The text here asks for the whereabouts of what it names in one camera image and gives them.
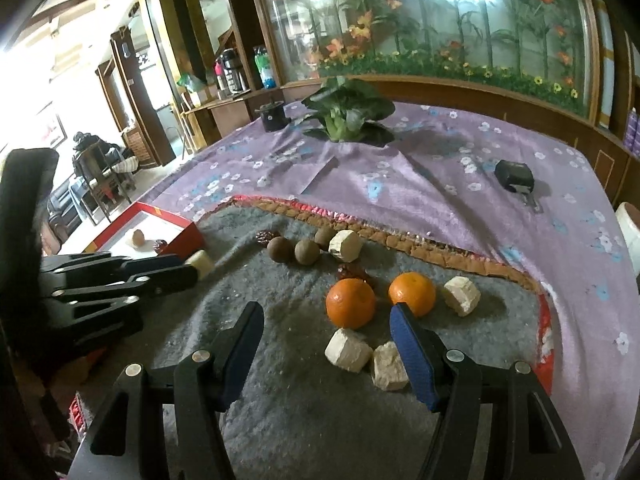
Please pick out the striped cushion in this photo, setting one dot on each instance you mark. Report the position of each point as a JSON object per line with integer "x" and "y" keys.
{"x": 125, "y": 165}

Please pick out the green plastic bag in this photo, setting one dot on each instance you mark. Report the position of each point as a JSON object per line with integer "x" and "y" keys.
{"x": 190, "y": 81}

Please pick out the green plastic bottle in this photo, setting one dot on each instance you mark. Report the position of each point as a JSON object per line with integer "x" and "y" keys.
{"x": 263, "y": 67}

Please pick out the black round cup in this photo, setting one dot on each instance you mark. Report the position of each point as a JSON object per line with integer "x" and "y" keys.
{"x": 271, "y": 116}

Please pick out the orange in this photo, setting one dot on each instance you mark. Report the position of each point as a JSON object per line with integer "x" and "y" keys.
{"x": 415, "y": 291}
{"x": 350, "y": 304}

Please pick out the red bottle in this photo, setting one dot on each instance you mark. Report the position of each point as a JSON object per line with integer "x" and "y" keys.
{"x": 218, "y": 74}

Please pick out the black key fob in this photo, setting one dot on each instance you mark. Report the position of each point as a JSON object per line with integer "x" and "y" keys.
{"x": 515, "y": 176}

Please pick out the small cardboard box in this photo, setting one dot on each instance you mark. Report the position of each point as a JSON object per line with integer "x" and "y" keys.
{"x": 199, "y": 96}

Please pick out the grey felt mat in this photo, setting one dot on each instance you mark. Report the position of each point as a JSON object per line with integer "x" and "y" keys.
{"x": 300, "y": 410}

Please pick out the steel thermos jug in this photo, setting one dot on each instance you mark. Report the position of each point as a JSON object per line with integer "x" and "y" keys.
{"x": 229, "y": 72}

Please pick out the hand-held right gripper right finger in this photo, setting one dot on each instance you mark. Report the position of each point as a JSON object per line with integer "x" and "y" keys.
{"x": 415, "y": 360}

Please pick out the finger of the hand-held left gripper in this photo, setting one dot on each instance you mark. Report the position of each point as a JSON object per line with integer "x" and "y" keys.
{"x": 150, "y": 263}
{"x": 175, "y": 279}

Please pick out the glass panel with flowers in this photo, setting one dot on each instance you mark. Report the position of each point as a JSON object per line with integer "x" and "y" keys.
{"x": 450, "y": 10}

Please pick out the purple floral tablecloth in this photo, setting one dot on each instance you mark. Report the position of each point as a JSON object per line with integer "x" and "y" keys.
{"x": 425, "y": 185}

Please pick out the red tray box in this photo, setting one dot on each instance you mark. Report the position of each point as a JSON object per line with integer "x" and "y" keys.
{"x": 150, "y": 220}

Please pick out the green bok choy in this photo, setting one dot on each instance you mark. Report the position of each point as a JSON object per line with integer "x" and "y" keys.
{"x": 347, "y": 110}

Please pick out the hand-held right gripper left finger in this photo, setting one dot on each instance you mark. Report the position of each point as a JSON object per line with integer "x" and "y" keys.
{"x": 247, "y": 345}

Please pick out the framed wall picture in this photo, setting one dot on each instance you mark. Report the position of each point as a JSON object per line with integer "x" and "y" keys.
{"x": 50, "y": 130}

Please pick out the wooden counter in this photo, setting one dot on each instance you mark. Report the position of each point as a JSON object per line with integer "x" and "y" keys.
{"x": 225, "y": 115}

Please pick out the wooden chair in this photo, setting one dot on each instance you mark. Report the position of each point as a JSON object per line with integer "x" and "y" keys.
{"x": 100, "y": 175}

